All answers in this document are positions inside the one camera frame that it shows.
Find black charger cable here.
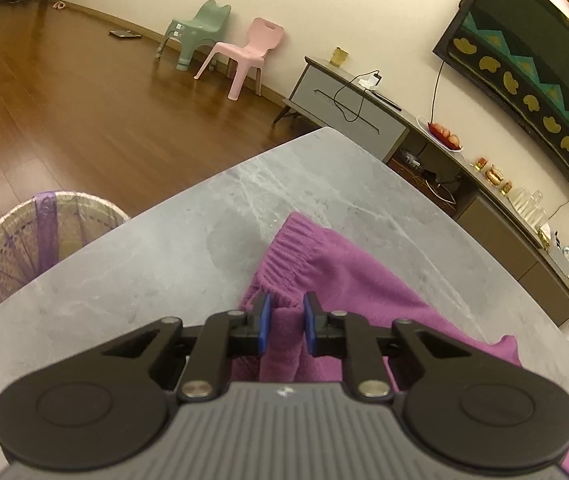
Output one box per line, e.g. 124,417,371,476
333,71,381,125

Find black television cable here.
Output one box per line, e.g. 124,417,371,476
432,60,445,126
547,192,569,221

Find pink plastic chair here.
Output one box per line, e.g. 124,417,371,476
194,17,285,102

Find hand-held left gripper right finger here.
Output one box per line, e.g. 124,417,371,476
303,292,465,403

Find black remote control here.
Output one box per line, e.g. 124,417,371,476
372,91,403,112

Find wall television with patterned cover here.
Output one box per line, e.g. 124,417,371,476
432,0,569,211

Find purple pants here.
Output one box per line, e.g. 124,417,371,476
230,211,569,480

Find red fruit plate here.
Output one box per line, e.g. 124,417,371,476
417,115,464,152

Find long grey television cabinet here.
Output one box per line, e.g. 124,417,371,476
272,55,569,328

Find clear plastic box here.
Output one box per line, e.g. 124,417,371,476
547,245,569,278

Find green plastic chair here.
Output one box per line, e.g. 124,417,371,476
157,0,232,72

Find cluster of clear glasses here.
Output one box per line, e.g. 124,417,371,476
512,189,548,223

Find woven waste basket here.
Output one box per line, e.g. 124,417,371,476
0,191,130,316

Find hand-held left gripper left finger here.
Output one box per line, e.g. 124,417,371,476
102,294,272,403

